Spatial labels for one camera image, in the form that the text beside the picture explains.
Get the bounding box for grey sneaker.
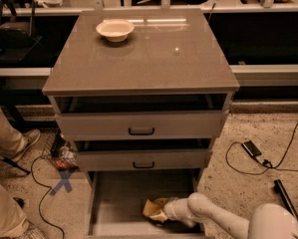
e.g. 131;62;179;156
11;129;41;162

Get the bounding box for person leg beige trousers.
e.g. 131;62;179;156
0;108;19;159

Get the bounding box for blue tape cross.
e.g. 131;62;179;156
50;169;75;196

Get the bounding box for black cable left floor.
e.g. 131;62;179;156
29;154;67;239

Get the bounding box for black pole on floor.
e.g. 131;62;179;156
274;179;298;222

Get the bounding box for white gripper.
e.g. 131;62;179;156
149;197;192;224

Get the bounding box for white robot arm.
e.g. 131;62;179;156
143;192;298;239

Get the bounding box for grey drawer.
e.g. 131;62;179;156
85;170;204;239
56;112;228;140
75;149;212;171

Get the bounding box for bottom grey drawer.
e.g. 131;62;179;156
85;170;204;239

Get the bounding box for white bowl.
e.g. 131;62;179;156
96;19;135;43

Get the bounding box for top grey drawer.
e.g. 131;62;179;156
56;112;228;140

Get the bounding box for black cable right floor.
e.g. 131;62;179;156
224;105;298;176

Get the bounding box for black power adapter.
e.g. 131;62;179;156
241;140;261;158

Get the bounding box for grey drawer cabinet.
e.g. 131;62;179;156
42;7;240;239

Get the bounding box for plastic bottle on floor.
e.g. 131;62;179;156
55;146;77;170

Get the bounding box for black cable floor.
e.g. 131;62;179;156
29;154;67;239
224;105;298;176

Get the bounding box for yellow sponge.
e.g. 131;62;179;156
143;199;164;219

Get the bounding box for black chair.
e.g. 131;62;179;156
0;0;40;62

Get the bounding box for middle grey drawer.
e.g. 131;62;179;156
75;149;212;171

